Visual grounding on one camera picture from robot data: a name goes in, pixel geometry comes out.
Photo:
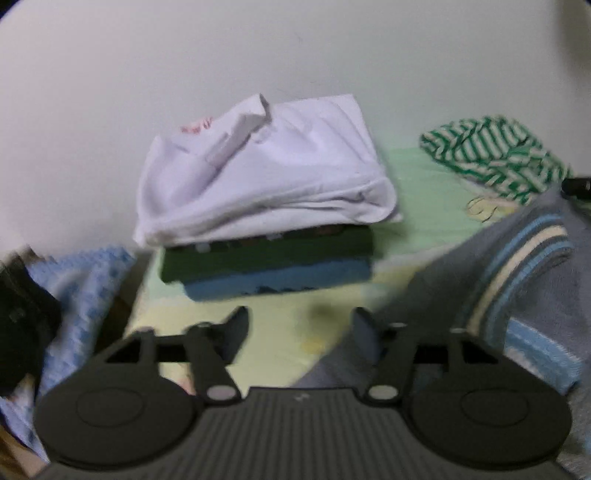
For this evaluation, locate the grey knit sweater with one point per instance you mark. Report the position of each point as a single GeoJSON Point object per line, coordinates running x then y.
{"type": "Point", "coordinates": [501, 376]}

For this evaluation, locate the blue folded garment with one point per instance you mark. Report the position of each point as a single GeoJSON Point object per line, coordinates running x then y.
{"type": "Point", "coordinates": [299, 278]}

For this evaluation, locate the dark green folded garment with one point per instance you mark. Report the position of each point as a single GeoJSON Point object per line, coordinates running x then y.
{"type": "Point", "coordinates": [206, 260]}

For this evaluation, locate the white folded shirt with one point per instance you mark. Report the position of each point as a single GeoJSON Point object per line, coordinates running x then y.
{"type": "Point", "coordinates": [261, 169]}

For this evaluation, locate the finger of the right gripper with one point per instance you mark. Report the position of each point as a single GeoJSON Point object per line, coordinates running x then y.
{"type": "Point", "coordinates": [576, 187]}

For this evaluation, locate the black bag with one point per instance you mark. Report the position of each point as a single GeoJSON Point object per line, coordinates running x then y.
{"type": "Point", "coordinates": [30, 320]}

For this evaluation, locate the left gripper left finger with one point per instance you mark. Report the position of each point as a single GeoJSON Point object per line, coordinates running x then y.
{"type": "Point", "coordinates": [210, 348]}

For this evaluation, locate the pastel cartoon bed sheet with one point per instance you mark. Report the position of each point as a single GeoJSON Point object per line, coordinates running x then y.
{"type": "Point", "coordinates": [289, 332]}

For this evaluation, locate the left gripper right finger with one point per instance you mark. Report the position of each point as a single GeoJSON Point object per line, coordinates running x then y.
{"type": "Point", "coordinates": [390, 350]}

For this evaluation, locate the blue patterned towel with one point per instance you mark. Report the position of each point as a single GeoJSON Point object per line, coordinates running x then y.
{"type": "Point", "coordinates": [86, 285]}

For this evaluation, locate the green white striped garment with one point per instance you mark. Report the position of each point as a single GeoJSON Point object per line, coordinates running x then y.
{"type": "Point", "coordinates": [497, 153]}

